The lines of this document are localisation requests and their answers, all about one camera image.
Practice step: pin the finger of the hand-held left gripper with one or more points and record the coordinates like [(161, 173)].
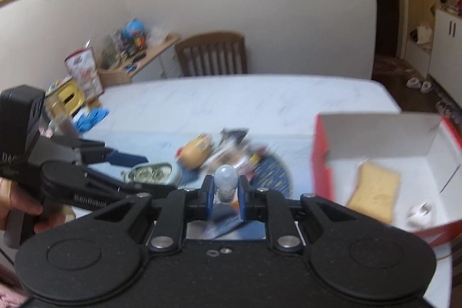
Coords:
[(126, 159), (108, 187)]

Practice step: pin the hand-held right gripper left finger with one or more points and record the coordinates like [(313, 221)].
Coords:
[(207, 197)]

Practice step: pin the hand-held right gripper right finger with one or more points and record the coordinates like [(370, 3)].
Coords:
[(242, 198)]

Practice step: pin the small clear light bulb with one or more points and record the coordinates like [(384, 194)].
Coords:
[(225, 181)]

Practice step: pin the oval grey-blue tin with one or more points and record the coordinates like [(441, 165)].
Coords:
[(155, 173)]

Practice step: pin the tan round toy figure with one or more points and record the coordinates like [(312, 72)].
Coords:
[(196, 149)]

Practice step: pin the red cardboard box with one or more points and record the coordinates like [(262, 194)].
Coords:
[(379, 138)]

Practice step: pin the person's left hand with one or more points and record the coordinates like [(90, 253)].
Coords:
[(18, 201)]

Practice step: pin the pale blue table mat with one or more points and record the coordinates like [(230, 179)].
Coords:
[(162, 145)]

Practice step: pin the yellow tissue box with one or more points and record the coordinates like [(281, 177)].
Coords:
[(66, 95)]

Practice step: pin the black snack packet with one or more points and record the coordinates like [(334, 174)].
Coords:
[(231, 137)]

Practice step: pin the red and white carton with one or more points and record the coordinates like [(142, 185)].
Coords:
[(85, 70)]

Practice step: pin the wooden side table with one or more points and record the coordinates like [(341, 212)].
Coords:
[(144, 59)]

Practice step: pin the blue ball toy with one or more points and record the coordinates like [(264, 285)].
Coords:
[(135, 32)]

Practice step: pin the toast-shaped toy in bag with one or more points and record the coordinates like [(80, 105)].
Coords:
[(375, 192)]

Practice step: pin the brown wooden chair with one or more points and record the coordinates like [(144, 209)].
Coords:
[(213, 53)]

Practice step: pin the pink garment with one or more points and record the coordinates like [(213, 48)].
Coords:
[(11, 293)]

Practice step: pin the small white object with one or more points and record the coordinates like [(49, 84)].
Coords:
[(420, 215)]

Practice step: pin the patterned door rug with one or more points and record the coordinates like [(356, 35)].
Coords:
[(389, 66)]

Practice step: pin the white slipper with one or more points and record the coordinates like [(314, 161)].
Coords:
[(426, 86), (413, 82)]

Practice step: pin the white tote bag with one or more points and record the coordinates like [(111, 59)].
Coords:
[(423, 33)]

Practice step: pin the white and wood cabinet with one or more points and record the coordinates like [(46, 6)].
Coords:
[(447, 15)]

